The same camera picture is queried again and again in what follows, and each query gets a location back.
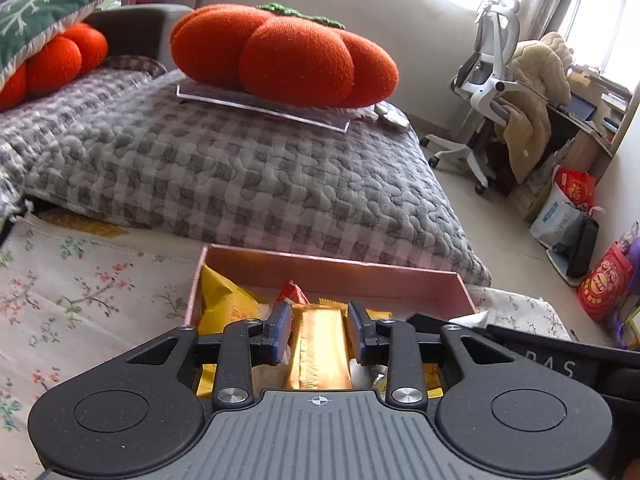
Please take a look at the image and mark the large orange pumpkin cushion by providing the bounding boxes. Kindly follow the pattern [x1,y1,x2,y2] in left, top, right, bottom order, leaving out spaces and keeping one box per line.
[170,2,400,109]

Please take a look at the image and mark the pink cardboard box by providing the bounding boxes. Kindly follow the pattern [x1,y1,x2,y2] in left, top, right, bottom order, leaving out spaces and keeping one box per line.
[184,243,478,341]

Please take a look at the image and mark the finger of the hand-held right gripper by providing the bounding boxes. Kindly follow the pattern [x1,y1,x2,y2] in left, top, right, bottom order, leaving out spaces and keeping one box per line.
[406,312,488,338]

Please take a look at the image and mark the silvery wrappers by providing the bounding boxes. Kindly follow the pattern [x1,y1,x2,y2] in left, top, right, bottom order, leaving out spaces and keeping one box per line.
[372,104,412,132]

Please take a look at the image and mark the small orange pumpkin cushion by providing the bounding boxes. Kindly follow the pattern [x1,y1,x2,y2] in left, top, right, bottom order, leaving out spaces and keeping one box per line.
[0,22,109,111]

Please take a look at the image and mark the grey checked quilt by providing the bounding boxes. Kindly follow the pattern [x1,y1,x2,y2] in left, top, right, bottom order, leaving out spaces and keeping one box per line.
[0,55,493,288]

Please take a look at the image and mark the wooden desk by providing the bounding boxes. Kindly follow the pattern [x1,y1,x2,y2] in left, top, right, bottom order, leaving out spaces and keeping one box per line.
[547,67,633,161]

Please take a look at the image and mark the small red candy packet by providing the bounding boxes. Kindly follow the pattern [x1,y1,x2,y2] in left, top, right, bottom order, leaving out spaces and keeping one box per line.
[274,280,311,306]

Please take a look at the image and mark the beige fleece coat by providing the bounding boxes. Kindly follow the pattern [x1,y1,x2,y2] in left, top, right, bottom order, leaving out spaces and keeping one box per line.
[495,31,573,183]

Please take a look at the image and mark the red patterned shopping bag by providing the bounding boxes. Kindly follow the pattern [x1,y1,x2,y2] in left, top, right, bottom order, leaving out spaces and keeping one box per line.
[576,241,636,322]

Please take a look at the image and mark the black bag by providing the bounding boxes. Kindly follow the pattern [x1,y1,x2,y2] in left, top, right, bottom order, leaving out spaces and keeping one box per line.
[565,215,601,278]

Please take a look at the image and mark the blue-screen tablet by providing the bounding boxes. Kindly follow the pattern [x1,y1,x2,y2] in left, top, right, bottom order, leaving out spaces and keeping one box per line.
[570,94,598,122]

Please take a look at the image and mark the floral bed sheet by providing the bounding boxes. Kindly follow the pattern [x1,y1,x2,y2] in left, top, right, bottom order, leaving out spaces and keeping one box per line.
[0,212,573,480]

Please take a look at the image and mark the red gift bag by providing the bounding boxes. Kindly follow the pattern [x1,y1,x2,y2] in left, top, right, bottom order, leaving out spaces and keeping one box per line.
[554,165,597,211]

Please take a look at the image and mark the yellow packet with red print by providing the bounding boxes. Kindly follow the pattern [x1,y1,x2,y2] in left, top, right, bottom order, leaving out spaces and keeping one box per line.
[320,298,393,322]

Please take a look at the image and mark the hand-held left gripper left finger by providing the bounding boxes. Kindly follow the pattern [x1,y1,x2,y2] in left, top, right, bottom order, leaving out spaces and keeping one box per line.
[127,301,294,409]

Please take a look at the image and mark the green snowflake pillow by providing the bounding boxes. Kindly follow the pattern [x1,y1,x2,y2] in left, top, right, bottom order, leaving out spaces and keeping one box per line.
[0,0,115,88]

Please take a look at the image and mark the white office chair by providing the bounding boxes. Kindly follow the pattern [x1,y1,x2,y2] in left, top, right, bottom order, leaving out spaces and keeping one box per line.
[420,0,523,196]

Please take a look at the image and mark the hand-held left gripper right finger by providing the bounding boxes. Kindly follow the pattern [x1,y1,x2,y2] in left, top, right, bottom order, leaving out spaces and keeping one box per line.
[346,300,517,408]

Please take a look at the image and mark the clear acrylic board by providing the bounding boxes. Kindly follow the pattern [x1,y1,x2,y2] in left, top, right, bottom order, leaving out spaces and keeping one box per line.
[176,82,353,134]

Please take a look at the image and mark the large yellow snack packet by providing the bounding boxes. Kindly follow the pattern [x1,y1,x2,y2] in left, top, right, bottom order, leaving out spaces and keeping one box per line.
[199,264,268,336]

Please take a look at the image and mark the gold orange snack bar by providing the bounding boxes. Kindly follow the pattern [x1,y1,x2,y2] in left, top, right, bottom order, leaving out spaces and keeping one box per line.
[287,302,353,391]

